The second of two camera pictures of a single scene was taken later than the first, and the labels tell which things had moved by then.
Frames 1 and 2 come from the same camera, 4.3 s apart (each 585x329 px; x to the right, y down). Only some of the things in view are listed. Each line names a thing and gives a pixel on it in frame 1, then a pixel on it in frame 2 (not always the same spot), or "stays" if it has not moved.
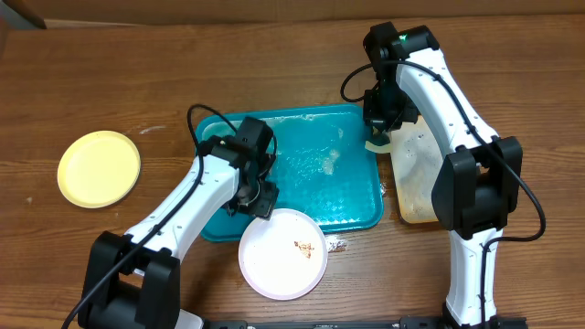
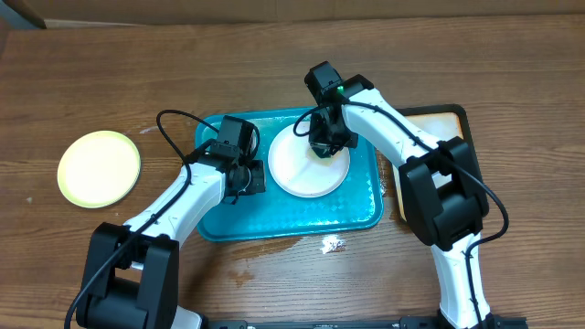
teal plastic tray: (322, 165) stays
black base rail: (405, 323) stays
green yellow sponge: (379, 143) to (336, 159)
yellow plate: (99, 169) stays
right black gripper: (377, 120) to (320, 142)
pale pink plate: (282, 258) to (299, 171)
